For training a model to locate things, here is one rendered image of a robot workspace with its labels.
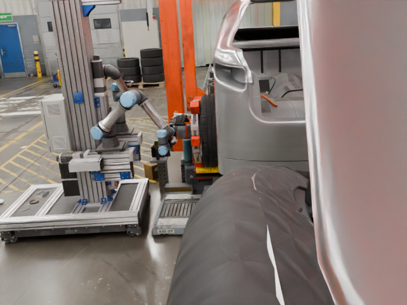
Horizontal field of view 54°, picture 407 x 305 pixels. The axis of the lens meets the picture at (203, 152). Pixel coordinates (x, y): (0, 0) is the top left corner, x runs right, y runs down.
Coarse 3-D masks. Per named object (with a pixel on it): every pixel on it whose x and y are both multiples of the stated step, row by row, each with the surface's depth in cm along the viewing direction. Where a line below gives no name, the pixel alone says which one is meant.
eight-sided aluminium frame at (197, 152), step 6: (192, 114) 344; (198, 114) 347; (192, 120) 342; (198, 120) 343; (192, 126) 339; (198, 126) 339; (192, 132) 340; (198, 132) 340; (198, 150) 345; (198, 162) 365
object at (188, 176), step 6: (186, 168) 406; (192, 168) 404; (186, 174) 407; (192, 174) 406; (192, 180) 408; (198, 180) 409; (204, 180) 417; (210, 180) 416; (192, 186) 418; (198, 186) 427; (192, 192) 421; (198, 192) 423
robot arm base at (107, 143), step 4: (108, 136) 341; (112, 136) 343; (104, 140) 343; (108, 140) 342; (112, 140) 343; (116, 140) 346; (104, 144) 345; (108, 144) 342; (112, 144) 343; (116, 144) 345
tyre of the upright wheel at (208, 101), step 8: (208, 96) 351; (200, 104) 344; (208, 104) 342; (200, 112) 339; (208, 112) 337; (200, 120) 336; (208, 120) 335; (208, 128) 334; (208, 136) 335; (208, 144) 337; (216, 144) 337; (208, 152) 342; (216, 152) 341; (208, 160) 349; (216, 160) 348
